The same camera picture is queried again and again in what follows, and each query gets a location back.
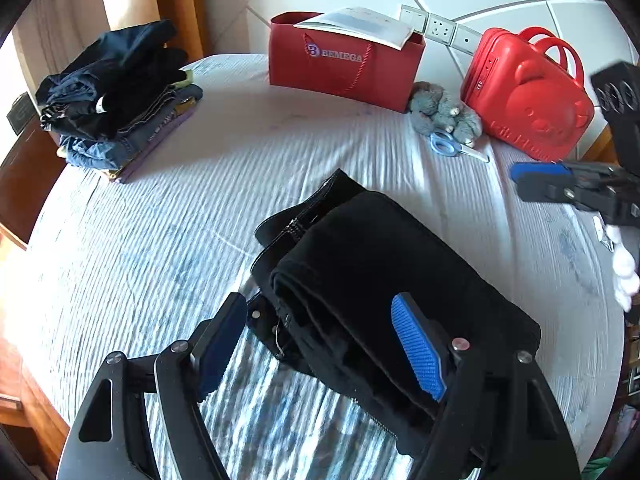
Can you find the striped white bed sheet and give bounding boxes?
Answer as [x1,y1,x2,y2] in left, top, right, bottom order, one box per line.
[1,54,625,463]

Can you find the stack of folded clothes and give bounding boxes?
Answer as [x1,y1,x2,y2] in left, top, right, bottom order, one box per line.
[36,20,203,181]

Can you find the red bear suitcase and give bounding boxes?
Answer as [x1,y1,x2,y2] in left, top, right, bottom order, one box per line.
[461,26,594,162]

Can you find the brown wooden nightstand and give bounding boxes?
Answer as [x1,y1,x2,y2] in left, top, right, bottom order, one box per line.
[0,118,66,248]

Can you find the grey plush toy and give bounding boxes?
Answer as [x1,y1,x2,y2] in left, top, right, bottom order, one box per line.
[407,81,483,148]

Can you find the black jeans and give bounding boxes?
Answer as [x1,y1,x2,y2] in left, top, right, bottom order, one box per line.
[247,171,541,457]

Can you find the white wall socket panel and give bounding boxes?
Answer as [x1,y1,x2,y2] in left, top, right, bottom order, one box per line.
[398,4,482,55]

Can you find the white gloved hand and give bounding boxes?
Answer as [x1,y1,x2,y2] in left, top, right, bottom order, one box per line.
[605,226,639,313]

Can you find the blue handled scissors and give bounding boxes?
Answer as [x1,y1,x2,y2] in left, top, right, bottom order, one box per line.
[430,132,489,164]

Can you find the red Bemega paper bag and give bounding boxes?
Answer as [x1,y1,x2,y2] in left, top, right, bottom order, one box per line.
[268,12,425,113]

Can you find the white booklet in bag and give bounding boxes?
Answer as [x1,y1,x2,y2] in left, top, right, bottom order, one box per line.
[295,8,413,51]

